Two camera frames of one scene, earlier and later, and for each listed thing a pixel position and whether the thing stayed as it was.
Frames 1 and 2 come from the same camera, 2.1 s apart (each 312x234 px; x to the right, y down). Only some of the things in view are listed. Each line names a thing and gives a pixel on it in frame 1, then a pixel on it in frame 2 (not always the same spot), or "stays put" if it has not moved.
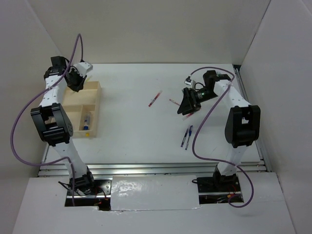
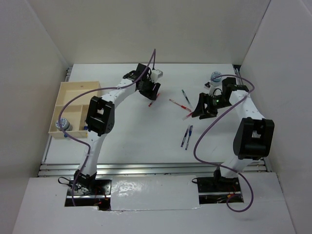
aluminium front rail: x=151 y=169 stays put
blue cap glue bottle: x=86 y=126 stays put
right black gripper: x=189 y=97 to x=200 y=110
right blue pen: x=189 y=135 stays put
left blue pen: x=184 y=137 stays put
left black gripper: x=80 y=85 to x=151 y=94
